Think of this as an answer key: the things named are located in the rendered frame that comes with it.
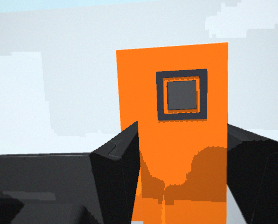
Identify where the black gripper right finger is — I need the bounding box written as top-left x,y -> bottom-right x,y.
226,123 -> 278,224

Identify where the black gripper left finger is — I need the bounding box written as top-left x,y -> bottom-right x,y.
0,121 -> 140,224

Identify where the grey panel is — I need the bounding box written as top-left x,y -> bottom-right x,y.
0,0 -> 278,155

